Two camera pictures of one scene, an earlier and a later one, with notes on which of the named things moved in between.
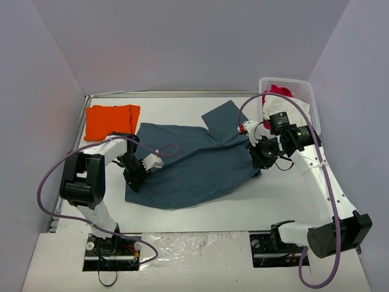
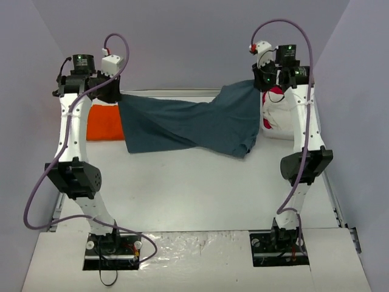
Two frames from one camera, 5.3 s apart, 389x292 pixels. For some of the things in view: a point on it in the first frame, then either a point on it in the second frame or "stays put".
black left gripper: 135,177 -> 110,90
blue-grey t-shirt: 198,163 -> 230,123
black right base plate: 265,255 stays put
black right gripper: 259,157 -> 259,80
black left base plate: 115,253 stays put
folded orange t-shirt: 101,120 stays put
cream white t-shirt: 274,104 stays put
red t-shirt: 275,89 stays put
